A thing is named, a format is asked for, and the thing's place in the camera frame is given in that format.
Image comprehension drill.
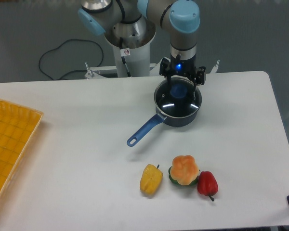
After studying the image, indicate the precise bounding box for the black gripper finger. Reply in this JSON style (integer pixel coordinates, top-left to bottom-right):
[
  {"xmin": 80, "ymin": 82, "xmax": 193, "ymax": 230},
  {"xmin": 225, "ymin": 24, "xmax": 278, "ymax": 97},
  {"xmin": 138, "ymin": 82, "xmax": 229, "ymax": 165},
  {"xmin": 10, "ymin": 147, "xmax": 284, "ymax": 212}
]
[
  {"xmin": 193, "ymin": 66, "xmax": 206, "ymax": 91},
  {"xmin": 159, "ymin": 58, "xmax": 171, "ymax": 90}
]

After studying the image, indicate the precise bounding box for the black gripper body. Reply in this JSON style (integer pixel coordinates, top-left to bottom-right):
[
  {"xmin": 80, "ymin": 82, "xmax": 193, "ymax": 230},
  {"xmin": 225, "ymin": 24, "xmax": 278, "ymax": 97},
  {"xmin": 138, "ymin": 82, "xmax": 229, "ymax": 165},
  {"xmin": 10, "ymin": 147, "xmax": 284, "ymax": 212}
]
[{"xmin": 168, "ymin": 56, "xmax": 196, "ymax": 81}]

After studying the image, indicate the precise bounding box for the glass lid with blue knob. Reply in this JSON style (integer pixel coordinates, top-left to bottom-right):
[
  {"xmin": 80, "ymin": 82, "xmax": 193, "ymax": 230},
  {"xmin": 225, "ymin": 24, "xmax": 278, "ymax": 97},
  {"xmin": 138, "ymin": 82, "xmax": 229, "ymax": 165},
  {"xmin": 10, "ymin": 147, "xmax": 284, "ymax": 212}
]
[{"xmin": 154, "ymin": 77, "xmax": 202, "ymax": 118}]

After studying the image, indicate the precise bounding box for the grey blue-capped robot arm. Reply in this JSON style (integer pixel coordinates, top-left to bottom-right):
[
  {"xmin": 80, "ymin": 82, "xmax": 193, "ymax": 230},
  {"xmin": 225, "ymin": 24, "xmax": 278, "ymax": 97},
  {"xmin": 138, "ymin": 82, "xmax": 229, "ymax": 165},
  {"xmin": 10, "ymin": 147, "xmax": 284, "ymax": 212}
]
[{"xmin": 78, "ymin": 0, "xmax": 206, "ymax": 86}]

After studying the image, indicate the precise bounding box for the dark blue saucepan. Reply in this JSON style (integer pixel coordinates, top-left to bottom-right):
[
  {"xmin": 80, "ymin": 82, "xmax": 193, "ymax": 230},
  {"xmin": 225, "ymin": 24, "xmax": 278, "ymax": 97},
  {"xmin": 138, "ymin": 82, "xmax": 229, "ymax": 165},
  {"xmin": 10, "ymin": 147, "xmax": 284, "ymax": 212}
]
[{"xmin": 127, "ymin": 108, "xmax": 197, "ymax": 147}]

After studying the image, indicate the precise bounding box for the orange toy flower vegetable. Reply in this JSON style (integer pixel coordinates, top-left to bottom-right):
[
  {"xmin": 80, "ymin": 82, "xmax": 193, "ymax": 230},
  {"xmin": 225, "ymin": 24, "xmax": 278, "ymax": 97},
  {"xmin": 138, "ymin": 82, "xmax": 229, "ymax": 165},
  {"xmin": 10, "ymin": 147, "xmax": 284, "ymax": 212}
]
[{"xmin": 169, "ymin": 155, "xmax": 200, "ymax": 186}]

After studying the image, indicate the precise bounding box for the red toy bell pepper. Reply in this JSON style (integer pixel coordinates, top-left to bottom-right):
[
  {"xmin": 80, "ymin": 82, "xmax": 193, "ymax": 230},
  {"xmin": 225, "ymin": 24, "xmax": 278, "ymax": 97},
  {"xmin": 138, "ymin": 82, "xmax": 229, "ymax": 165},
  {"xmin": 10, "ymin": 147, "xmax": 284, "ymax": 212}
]
[{"xmin": 197, "ymin": 171, "xmax": 219, "ymax": 202}]

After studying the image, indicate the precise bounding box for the yellow toy bell pepper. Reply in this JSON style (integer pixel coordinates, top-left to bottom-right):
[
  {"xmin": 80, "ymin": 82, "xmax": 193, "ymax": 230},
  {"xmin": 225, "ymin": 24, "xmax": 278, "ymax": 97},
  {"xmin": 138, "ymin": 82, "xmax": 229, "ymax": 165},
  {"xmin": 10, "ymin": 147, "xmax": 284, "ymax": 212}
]
[{"xmin": 140, "ymin": 164, "xmax": 163, "ymax": 196}]

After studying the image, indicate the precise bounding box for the yellow woven basket tray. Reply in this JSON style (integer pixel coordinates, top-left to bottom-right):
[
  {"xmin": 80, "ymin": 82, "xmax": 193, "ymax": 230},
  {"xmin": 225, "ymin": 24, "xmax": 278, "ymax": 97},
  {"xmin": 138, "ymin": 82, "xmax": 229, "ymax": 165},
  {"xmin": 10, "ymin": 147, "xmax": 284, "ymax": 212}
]
[{"xmin": 0, "ymin": 99, "xmax": 44, "ymax": 198}]

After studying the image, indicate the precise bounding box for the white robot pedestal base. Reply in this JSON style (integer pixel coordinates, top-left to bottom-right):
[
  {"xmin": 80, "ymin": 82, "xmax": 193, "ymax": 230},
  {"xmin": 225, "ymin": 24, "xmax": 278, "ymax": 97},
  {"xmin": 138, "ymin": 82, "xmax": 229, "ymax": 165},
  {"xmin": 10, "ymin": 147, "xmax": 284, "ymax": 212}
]
[{"xmin": 84, "ymin": 14, "xmax": 220, "ymax": 79}]

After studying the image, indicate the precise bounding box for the black floor cable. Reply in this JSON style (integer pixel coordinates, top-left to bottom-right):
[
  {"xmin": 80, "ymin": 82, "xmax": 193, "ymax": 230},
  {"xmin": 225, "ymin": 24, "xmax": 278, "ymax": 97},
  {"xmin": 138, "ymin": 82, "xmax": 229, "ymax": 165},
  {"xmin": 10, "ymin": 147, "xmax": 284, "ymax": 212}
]
[{"xmin": 39, "ymin": 38, "xmax": 104, "ymax": 81}]

